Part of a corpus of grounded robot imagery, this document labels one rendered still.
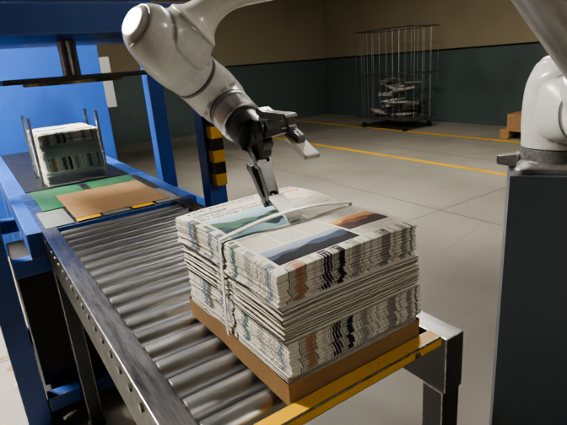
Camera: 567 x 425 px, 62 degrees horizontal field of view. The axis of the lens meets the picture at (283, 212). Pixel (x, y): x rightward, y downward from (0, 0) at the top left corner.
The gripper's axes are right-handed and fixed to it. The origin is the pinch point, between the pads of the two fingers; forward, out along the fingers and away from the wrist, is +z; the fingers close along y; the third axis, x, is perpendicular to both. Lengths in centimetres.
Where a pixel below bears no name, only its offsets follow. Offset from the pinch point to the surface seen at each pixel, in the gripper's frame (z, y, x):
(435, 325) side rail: 24.9, 20.8, -20.9
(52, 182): -156, 113, 17
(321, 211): 0.1, 7.8, -7.0
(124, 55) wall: -793, 351, -224
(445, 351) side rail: 29.7, 21.1, -18.5
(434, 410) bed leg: 35, 35, -19
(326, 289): 18.2, 4.4, 6.2
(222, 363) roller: 10.6, 28.6, 16.9
